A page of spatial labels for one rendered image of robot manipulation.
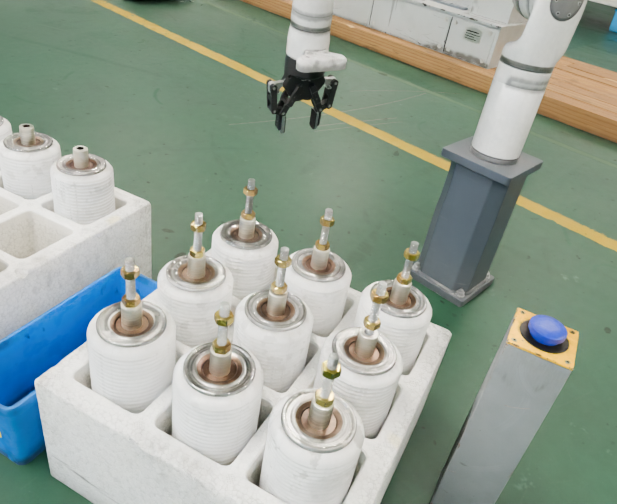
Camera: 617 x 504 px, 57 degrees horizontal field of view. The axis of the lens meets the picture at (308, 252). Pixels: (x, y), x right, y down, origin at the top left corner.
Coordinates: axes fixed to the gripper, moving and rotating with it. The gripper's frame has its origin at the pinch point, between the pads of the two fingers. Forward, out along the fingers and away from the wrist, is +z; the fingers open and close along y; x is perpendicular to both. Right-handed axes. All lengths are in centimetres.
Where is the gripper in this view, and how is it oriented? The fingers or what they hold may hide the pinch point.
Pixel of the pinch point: (297, 123)
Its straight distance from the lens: 112.9
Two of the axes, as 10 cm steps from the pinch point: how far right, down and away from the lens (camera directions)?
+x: 4.0, 6.6, -6.4
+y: -9.1, 1.9, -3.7
